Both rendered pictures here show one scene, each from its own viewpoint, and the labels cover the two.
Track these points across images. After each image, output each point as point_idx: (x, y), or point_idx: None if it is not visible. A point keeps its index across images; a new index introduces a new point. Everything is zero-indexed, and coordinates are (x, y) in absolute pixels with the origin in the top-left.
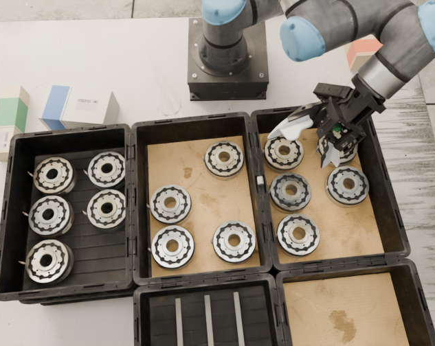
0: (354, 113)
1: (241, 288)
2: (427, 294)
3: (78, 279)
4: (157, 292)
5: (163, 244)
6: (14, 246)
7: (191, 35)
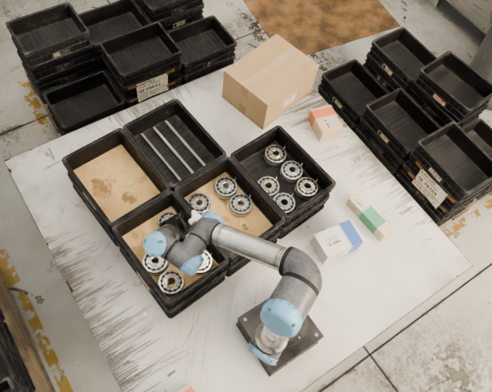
0: (171, 218)
1: None
2: (84, 253)
3: (258, 157)
4: None
5: (230, 183)
6: (292, 148)
7: (311, 323)
